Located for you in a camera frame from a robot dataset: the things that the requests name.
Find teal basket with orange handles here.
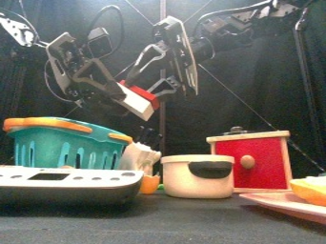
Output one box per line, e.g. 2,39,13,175
2,115,135,170

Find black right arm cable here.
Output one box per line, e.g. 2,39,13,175
193,1,274,39

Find white and grey toy appliance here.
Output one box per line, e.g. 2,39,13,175
0,164,147,206

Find black left camera cable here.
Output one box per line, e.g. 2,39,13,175
86,4,126,59

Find red wooden drawer box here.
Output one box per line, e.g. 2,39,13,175
205,129,296,194

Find white pot with black handle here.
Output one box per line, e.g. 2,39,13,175
160,153,237,200

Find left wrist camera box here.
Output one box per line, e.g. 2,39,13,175
86,27,115,60

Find black object atop wooden box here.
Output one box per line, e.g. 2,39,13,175
224,125,250,135

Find white toy knife block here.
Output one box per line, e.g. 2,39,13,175
118,125,165,177

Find red and white box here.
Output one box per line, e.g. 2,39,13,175
113,81,157,122

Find vertical metal frame pole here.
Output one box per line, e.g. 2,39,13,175
158,0,169,185

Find black curved stand pole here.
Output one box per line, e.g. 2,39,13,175
292,7,326,160

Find pink plate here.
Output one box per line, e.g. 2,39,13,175
238,190,326,227

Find small orange toy food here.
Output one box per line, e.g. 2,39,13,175
139,174,164,195

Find yellow orange toy food slice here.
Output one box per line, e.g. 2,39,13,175
289,174,326,208

